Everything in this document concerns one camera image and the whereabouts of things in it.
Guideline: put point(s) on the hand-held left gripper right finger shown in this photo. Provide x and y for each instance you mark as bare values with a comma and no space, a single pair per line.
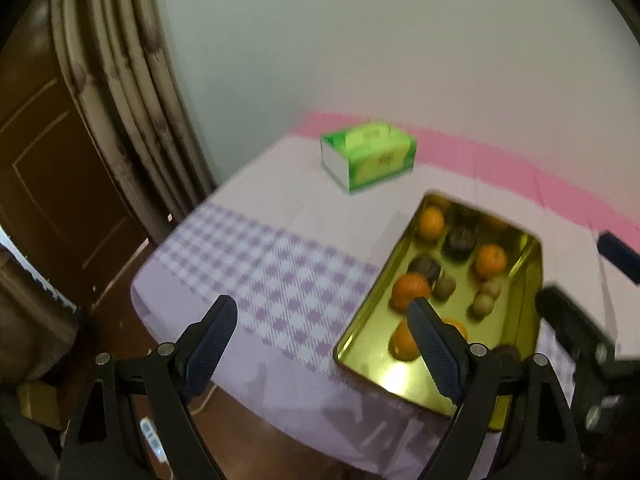
437,350

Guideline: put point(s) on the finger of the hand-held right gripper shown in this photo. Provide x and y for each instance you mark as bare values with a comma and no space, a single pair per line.
617,252
565,315

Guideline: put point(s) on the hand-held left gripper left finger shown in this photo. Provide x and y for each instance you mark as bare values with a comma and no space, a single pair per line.
212,345

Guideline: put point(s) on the small olive round fruit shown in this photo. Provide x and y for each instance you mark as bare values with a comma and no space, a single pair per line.
492,287
483,305
444,287

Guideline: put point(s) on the dark brown round fruit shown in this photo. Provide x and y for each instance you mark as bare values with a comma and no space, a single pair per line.
460,241
425,267
506,352

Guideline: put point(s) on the gold and maroon tin box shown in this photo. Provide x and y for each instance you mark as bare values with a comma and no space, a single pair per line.
520,260

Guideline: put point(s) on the purple checked tablecloth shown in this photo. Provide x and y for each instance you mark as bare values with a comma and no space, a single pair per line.
280,270

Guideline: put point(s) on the white power strip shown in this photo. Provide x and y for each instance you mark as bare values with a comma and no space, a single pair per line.
151,437

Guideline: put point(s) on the pink foam mat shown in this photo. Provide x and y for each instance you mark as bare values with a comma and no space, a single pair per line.
475,155

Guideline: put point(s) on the brown cloth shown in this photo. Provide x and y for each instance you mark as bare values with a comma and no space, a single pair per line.
30,320

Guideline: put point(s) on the cardboard box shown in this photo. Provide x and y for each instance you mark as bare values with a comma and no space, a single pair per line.
35,402

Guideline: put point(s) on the green tissue box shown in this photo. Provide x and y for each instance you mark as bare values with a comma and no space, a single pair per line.
370,160

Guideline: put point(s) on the brown wooden door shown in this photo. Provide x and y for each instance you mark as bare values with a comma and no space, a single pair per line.
50,160

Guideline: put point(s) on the brown patterned curtain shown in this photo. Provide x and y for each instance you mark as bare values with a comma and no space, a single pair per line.
125,110

